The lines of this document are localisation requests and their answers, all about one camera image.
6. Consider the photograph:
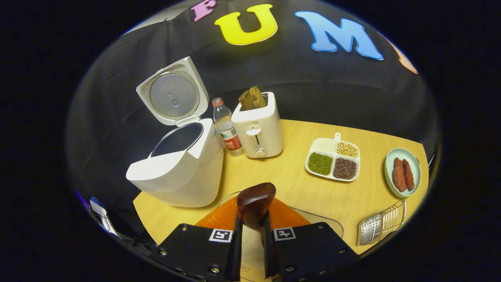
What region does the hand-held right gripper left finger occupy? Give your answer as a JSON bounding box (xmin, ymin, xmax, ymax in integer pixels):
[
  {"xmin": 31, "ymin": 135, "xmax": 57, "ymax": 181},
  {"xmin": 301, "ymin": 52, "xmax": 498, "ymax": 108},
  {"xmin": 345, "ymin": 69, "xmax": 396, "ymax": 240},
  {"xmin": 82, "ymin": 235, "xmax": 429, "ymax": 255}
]
[{"xmin": 151, "ymin": 196, "xmax": 244, "ymax": 282}]

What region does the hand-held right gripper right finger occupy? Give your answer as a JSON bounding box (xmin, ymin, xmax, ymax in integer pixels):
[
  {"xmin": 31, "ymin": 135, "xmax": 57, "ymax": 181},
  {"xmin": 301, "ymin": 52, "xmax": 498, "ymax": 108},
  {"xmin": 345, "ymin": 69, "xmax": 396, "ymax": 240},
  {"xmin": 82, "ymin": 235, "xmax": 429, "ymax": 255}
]
[{"xmin": 261, "ymin": 198, "xmax": 359, "ymax": 282}]

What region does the brown wooden spoon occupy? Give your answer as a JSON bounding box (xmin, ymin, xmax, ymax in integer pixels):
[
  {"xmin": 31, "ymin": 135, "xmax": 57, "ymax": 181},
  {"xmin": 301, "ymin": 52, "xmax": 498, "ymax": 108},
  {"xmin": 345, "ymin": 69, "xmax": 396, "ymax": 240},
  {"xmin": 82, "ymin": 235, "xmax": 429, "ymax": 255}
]
[{"xmin": 236, "ymin": 182, "xmax": 277, "ymax": 279}]

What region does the clear rice container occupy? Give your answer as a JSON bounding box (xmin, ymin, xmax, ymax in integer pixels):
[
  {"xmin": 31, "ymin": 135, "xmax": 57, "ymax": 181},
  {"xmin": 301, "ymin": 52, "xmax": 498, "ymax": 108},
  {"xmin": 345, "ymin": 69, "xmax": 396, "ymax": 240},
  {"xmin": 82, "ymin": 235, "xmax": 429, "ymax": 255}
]
[{"xmin": 218, "ymin": 191, "xmax": 344, "ymax": 282}]

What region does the white rice cooker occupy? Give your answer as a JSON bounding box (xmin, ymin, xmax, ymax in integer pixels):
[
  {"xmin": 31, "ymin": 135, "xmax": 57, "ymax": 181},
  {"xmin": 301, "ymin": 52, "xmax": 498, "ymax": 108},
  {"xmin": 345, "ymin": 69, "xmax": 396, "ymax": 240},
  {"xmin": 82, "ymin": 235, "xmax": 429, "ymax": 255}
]
[{"xmin": 126, "ymin": 56, "xmax": 225, "ymax": 208}]

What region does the metal chopstick holder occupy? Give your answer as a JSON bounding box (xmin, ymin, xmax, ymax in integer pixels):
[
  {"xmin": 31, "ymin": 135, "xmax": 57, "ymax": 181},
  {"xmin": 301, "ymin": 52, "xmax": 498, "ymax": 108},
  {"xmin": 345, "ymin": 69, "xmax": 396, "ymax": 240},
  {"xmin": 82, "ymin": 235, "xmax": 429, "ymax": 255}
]
[{"xmin": 357, "ymin": 199, "xmax": 407, "ymax": 246}]

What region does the pile of green beans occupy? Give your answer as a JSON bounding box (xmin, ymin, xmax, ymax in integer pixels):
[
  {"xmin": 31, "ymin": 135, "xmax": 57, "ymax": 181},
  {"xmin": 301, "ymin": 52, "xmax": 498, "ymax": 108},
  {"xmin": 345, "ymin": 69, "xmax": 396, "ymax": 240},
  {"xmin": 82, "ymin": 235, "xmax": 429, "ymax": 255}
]
[{"xmin": 308, "ymin": 152, "xmax": 333, "ymax": 176}]

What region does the clear plastic water bottle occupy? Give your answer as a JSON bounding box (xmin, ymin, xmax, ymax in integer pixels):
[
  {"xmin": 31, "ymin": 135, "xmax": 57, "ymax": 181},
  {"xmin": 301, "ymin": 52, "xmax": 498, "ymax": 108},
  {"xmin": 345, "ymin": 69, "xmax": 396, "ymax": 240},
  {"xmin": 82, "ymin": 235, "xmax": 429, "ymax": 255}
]
[{"xmin": 212, "ymin": 97, "xmax": 245, "ymax": 157}]

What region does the pile of dark red beans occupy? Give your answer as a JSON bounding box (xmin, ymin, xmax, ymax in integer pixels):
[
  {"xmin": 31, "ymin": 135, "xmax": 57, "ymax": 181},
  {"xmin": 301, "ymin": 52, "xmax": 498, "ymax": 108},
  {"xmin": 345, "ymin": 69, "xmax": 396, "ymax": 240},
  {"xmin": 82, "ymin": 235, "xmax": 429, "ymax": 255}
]
[{"xmin": 333, "ymin": 158, "xmax": 357, "ymax": 180}]

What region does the white toaster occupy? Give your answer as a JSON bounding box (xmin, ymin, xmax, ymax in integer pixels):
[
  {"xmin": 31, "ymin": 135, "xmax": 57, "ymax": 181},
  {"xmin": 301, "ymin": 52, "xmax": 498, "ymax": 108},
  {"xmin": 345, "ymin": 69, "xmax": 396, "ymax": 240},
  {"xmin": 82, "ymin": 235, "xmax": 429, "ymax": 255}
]
[{"xmin": 231, "ymin": 92, "xmax": 284, "ymax": 159}]

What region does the white divided dish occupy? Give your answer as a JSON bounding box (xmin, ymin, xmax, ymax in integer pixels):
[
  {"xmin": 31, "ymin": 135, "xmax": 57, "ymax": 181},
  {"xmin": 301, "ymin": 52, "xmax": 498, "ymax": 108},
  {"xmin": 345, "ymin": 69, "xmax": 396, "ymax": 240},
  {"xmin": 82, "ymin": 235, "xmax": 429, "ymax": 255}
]
[{"xmin": 305, "ymin": 132, "xmax": 361, "ymax": 183}]

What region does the pile of soybeans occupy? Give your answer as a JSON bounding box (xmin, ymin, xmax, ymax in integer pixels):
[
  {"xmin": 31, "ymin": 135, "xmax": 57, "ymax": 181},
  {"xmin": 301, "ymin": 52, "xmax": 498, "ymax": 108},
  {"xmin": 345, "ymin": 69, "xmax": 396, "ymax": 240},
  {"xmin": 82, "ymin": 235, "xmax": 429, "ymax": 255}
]
[{"xmin": 337, "ymin": 142, "xmax": 359, "ymax": 158}]

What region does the brown bread slice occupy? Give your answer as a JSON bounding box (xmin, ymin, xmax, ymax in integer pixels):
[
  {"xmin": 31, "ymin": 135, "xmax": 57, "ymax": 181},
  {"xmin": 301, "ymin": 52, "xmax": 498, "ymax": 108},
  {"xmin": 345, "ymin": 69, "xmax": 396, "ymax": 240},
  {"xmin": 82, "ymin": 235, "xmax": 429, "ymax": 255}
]
[
  {"xmin": 250, "ymin": 86, "xmax": 267, "ymax": 109},
  {"xmin": 239, "ymin": 90, "xmax": 256, "ymax": 111}
]

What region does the pale green plate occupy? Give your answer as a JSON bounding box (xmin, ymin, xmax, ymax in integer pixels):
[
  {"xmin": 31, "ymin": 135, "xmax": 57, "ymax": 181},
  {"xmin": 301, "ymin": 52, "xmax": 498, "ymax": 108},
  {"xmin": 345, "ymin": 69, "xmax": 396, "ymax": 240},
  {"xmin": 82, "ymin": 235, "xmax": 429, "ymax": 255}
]
[{"xmin": 384, "ymin": 148, "xmax": 422, "ymax": 199}]

